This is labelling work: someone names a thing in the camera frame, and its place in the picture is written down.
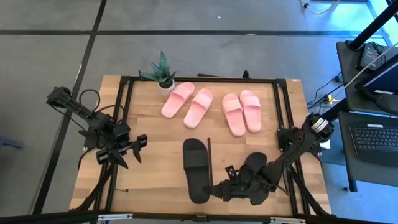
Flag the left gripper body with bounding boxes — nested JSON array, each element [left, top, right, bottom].
[[95, 123, 149, 165]]

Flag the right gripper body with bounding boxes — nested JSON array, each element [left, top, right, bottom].
[[222, 173, 266, 206]]

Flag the wooden shelf black legs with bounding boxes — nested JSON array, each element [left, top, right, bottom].
[[114, 137, 215, 191]]

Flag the black rubber slide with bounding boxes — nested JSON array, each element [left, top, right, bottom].
[[238, 151, 268, 187], [182, 138, 211, 205]]

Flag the pink rubber slide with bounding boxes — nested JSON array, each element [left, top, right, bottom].
[[183, 88, 214, 129], [239, 90, 263, 134], [160, 82, 196, 119], [221, 92, 246, 138]]

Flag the potted snake plant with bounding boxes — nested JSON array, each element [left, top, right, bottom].
[[138, 50, 177, 96]]

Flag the black laptop desk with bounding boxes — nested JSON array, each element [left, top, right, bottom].
[[338, 111, 398, 192]]

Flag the grey-blue floor object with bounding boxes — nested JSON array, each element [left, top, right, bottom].
[[0, 136, 24, 151]]

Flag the black diagonal beam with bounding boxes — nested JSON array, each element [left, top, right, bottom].
[[347, 0, 398, 52], [323, 98, 348, 124]]

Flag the black laptop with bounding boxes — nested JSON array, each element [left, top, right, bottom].
[[349, 123, 398, 169]]

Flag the black equipment cart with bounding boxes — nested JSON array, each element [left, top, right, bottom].
[[335, 40, 398, 116]]

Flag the thin white rod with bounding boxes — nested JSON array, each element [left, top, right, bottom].
[[343, 42, 398, 91]]

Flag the dark monitor screen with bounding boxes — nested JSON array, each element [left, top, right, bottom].
[[354, 52, 398, 96]]

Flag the black power adapter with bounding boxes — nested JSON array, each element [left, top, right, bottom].
[[359, 43, 382, 71]]

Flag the silver frame bracket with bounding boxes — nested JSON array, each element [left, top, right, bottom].
[[269, 217, 306, 224], [98, 213, 134, 222]]

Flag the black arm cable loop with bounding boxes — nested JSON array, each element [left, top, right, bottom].
[[78, 88, 101, 113]]

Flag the black table frame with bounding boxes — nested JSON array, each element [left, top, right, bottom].
[[0, 74, 398, 224]]

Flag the black floor cable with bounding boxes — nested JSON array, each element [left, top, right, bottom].
[[307, 72, 345, 110]]

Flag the white floor cable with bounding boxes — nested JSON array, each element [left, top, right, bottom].
[[298, 0, 341, 16]]

